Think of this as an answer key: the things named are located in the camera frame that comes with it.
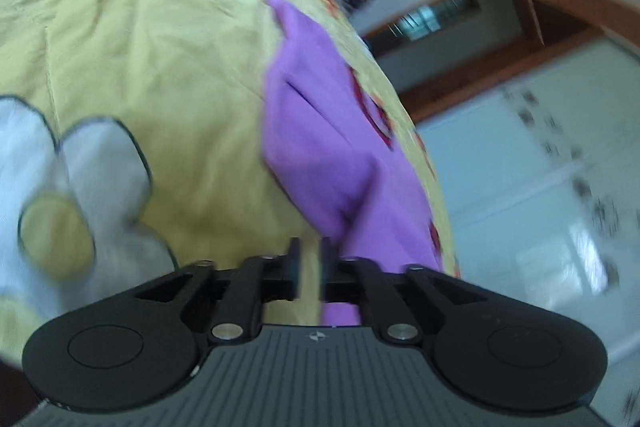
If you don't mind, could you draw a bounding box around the yellow floral bed sheet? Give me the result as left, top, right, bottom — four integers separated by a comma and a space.
1, 0, 457, 367

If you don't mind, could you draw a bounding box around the purple sweater red collar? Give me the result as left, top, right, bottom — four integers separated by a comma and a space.
260, 0, 445, 327

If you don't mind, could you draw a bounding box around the wooden door frame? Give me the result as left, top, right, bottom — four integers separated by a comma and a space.
363, 0, 639, 124

